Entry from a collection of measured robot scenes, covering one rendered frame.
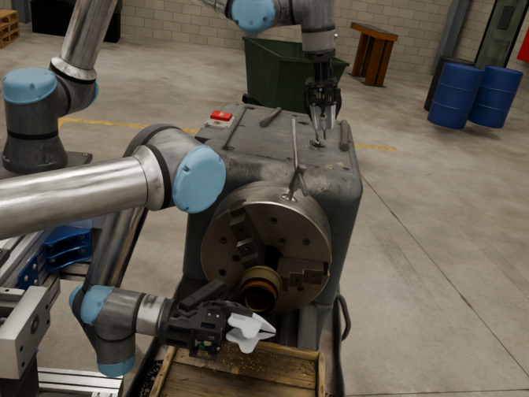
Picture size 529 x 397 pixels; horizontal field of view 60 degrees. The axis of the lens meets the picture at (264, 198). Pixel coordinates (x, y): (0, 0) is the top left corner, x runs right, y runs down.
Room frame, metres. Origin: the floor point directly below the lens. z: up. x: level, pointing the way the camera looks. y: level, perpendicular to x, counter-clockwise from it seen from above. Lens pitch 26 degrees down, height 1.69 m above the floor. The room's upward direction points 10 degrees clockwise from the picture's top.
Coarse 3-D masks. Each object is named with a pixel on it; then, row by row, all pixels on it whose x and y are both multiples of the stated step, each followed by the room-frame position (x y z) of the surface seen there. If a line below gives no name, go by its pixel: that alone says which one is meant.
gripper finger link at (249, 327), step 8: (232, 320) 0.67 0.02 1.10; (240, 320) 0.68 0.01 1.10; (248, 320) 0.68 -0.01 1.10; (256, 320) 0.68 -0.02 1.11; (264, 320) 0.69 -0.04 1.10; (240, 328) 0.66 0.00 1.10; (248, 328) 0.66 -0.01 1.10; (256, 328) 0.66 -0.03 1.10; (264, 328) 0.68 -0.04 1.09; (272, 328) 0.68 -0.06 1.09; (248, 336) 0.64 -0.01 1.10
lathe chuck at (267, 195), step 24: (240, 192) 1.00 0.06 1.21; (264, 192) 0.97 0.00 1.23; (216, 216) 0.94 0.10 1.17; (264, 216) 0.92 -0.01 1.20; (288, 216) 0.92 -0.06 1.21; (312, 216) 0.94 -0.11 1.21; (216, 240) 0.92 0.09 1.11; (264, 240) 0.92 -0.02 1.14; (288, 240) 0.92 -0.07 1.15; (312, 240) 0.91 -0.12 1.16; (216, 264) 0.92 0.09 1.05; (240, 264) 0.92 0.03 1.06; (264, 264) 0.97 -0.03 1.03; (312, 288) 0.91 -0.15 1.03
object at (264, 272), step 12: (252, 276) 0.80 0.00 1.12; (264, 276) 0.80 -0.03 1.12; (276, 276) 0.82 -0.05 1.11; (240, 288) 0.80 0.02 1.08; (252, 288) 0.77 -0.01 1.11; (264, 288) 0.77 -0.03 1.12; (276, 288) 0.79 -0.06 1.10; (240, 300) 0.77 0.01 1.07; (252, 300) 0.80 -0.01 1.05; (264, 300) 0.81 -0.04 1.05; (276, 300) 0.79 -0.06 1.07; (264, 312) 0.77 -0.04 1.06
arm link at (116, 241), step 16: (144, 128) 0.82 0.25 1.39; (144, 208) 0.81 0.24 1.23; (112, 224) 0.79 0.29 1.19; (128, 224) 0.79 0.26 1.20; (112, 240) 0.78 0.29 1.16; (128, 240) 0.79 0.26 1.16; (96, 256) 0.78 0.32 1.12; (112, 256) 0.77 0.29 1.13; (128, 256) 0.79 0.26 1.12; (96, 272) 0.76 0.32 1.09; (112, 272) 0.77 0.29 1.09; (80, 288) 0.79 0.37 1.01; (80, 304) 0.75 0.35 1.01; (80, 320) 0.73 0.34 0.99
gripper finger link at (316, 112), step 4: (312, 108) 1.09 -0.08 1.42; (316, 108) 1.09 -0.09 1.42; (320, 108) 1.09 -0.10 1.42; (312, 112) 1.09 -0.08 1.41; (316, 112) 1.09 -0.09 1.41; (320, 112) 1.09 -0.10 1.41; (312, 116) 1.09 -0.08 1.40; (316, 116) 1.09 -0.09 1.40; (312, 120) 1.09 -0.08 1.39; (316, 120) 1.08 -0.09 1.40; (320, 120) 1.09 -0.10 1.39; (316, 124) 1.06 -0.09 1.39; (320, 124) 1.09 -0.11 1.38; (316, 128) 1.05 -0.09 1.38; (320, 128) 1.09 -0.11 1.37; (316, 132) 1.09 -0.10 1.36; (320, 132) 1.09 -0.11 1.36; (320, 136) 1.09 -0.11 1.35
